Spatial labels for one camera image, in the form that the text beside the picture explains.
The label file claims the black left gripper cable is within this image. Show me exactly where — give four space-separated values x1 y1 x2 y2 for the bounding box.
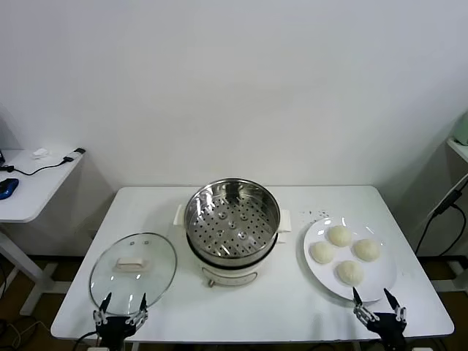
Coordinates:
75 330 100 351

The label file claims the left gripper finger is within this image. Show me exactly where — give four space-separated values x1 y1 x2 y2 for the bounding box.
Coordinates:
125 292 150 327
92 291 113 326

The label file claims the white shelf board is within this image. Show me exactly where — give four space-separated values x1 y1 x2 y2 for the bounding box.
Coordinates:
445 138 468 165

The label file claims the black adapter with cable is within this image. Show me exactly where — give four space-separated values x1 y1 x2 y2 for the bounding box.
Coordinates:
415 178 468 257

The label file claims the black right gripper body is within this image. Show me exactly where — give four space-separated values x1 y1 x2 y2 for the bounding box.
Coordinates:
365 312 407 351

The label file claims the stainless steel steamer basket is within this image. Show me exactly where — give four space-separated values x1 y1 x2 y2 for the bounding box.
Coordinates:
174 178 293 259

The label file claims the blue computer mouse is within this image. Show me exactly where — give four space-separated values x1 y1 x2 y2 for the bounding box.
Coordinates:
0 178 19 200

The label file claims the white electric cooker base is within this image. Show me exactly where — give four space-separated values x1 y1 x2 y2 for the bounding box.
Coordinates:
186 228 290 290

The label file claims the glass pot lid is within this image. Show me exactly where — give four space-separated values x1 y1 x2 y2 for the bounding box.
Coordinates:
89 232 178 316

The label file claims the pale green appliance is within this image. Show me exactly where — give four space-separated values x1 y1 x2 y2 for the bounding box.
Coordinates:
448 111 468 146

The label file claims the white side table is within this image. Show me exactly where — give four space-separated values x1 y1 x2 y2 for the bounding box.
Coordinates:
0 148 88 316

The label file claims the white round plate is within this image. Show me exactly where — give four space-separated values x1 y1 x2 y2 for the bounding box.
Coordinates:
303 216 399 303

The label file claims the white steamed baozi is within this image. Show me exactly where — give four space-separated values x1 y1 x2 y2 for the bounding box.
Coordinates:
327 224 353 247
310 241 336 264
352 238 381 263
336 260 365 286

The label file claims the black cable with plugs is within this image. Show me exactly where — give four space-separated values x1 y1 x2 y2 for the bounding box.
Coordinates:
0 148 86 177

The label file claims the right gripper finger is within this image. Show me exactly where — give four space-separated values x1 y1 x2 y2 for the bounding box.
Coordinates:
352 287 376 325
383 287 408 325

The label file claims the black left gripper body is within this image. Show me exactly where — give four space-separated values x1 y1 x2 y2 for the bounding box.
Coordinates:
95 316 143 351

